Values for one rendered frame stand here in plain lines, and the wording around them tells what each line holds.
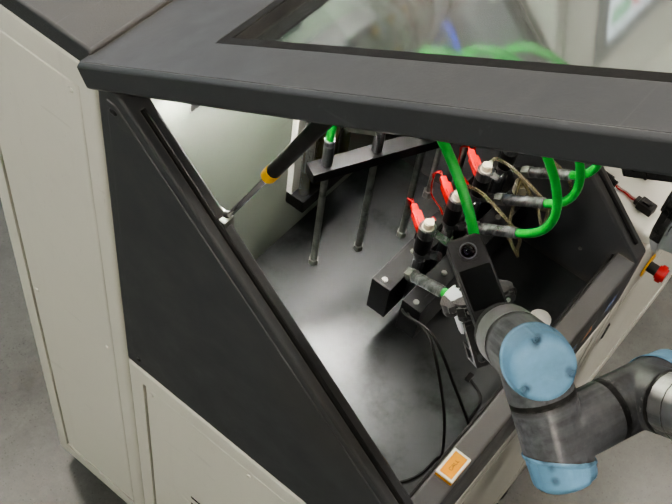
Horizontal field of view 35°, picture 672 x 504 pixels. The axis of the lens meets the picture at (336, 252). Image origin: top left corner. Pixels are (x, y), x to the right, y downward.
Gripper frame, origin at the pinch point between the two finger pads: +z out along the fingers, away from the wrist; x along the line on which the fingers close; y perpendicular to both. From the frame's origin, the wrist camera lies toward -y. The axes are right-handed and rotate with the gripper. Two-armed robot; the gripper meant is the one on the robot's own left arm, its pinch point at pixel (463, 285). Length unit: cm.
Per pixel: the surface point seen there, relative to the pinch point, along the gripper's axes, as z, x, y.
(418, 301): 25.8, -3.4, 6.9
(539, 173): 30.6, 22.2, -6.4
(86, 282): 33, -54, -11
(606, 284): 32.3, 29.0, 15.6
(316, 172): 29.3, -13.0, -17.4
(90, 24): -7, -36, -46
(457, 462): 8.1, -6.6, 27.5
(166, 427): 46, -51, 20
